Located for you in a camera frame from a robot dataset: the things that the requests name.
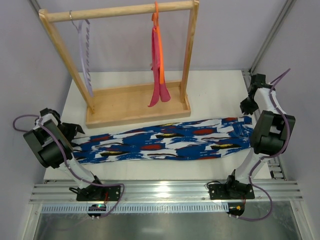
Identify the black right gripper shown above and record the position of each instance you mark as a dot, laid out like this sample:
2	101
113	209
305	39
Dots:
247	106

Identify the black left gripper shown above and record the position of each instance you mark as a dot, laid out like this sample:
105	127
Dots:
72	128

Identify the blue white red patterned trousers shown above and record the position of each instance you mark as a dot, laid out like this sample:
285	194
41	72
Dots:
178	141

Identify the lilac plastic hanger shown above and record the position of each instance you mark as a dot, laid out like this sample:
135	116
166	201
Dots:
83	31

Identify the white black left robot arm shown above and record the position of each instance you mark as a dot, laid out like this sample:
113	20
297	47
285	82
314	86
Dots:
50	140

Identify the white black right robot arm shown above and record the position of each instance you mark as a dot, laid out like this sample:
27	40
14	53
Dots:
270	136

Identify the pink cloth on hanger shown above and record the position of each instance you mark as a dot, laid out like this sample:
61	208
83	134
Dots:
160	90

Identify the orange plastic hanger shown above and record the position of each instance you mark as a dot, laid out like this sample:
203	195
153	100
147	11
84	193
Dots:
157	47

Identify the wooden clothes rack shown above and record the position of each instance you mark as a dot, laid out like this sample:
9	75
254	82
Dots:
120	60

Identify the aluminium frame rail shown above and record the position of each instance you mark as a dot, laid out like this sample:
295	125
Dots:
271	35

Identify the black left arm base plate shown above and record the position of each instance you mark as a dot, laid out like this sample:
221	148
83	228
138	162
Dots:
111	192

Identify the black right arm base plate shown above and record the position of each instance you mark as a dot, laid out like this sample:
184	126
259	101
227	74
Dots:
220	191

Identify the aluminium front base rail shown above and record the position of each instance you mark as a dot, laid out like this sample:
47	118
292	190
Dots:
161	191

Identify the slotted grey cable duct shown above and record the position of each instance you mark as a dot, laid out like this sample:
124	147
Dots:
136	208

